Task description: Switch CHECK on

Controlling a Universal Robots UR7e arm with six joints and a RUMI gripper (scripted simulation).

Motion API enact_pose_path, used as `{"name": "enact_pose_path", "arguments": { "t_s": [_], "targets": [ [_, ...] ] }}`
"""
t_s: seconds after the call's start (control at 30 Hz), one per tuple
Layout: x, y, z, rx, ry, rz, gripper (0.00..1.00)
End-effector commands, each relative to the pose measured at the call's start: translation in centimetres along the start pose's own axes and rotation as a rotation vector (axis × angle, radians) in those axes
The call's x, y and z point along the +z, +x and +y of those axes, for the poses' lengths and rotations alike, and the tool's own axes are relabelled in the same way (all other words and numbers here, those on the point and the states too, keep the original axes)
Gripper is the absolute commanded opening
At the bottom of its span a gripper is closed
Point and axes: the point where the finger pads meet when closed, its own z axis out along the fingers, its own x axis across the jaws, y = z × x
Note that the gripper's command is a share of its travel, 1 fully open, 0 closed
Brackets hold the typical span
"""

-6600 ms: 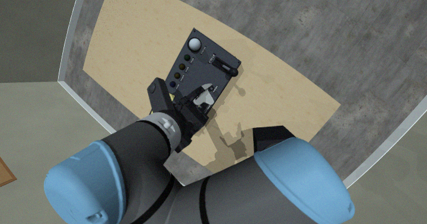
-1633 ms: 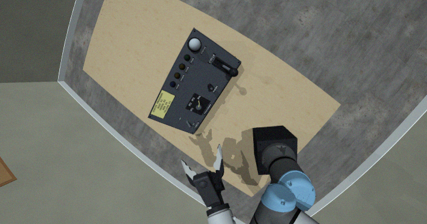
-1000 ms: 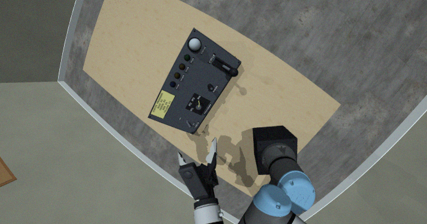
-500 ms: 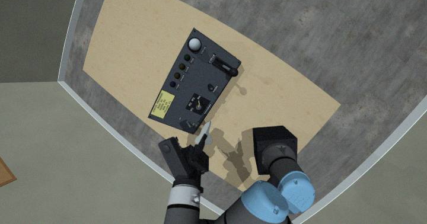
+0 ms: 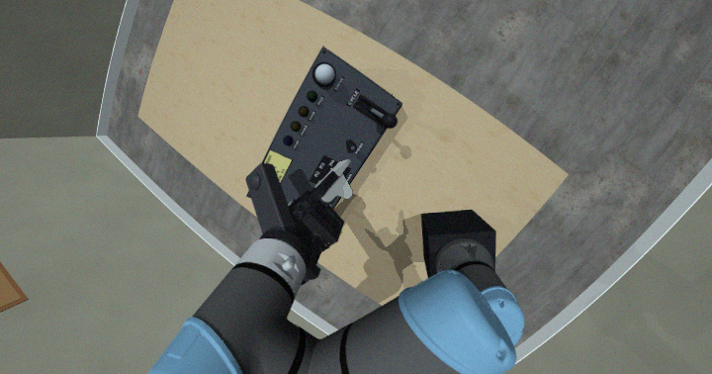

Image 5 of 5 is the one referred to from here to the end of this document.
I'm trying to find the dark grey control panel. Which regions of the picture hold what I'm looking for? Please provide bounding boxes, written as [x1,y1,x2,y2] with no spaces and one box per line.
[262,47,402,204]

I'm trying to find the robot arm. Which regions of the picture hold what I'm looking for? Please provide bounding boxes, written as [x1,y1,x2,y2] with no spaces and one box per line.
[148,163,525,374]

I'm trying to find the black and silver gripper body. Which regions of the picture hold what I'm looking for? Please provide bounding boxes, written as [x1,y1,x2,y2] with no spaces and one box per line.
[259,191,344,286]

